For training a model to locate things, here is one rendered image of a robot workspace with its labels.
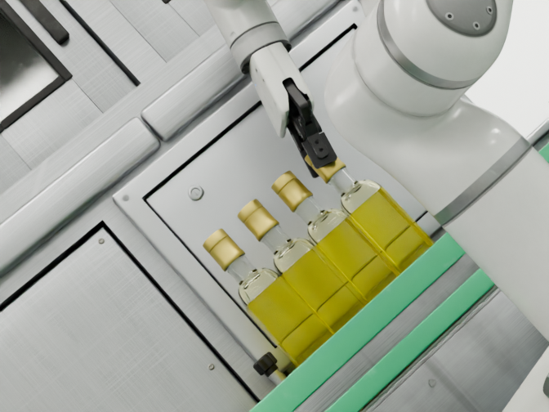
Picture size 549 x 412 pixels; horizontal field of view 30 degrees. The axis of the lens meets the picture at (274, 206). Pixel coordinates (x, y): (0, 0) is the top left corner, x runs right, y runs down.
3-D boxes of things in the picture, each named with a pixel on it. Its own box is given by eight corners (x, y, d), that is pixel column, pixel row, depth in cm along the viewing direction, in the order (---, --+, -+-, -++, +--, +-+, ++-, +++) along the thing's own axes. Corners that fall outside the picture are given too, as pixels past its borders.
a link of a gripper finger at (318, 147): (292, 126, 132) (315, 170, 131) (292, 118, 129) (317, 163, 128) (314, 115, 133) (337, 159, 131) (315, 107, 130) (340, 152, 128)
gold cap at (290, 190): (311, 199, 134) (289, 174, 134) (314, 190, 130) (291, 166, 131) (292, 216, 133) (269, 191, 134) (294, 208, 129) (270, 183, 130)
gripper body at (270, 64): (236, 76, 141) (274, 145, 139) (236, 47, 131) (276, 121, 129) (285, 53, 142) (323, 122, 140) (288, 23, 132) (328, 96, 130)
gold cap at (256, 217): (279, 226, 132) (256, 201, 133) (279, 220, 129) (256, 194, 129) (259, 244, 132) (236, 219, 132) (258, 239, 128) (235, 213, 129)
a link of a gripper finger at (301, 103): (274, 78, 134) (290, 116, 136) (291, 86, 127) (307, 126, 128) (283, 73, 134) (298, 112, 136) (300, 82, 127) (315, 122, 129)
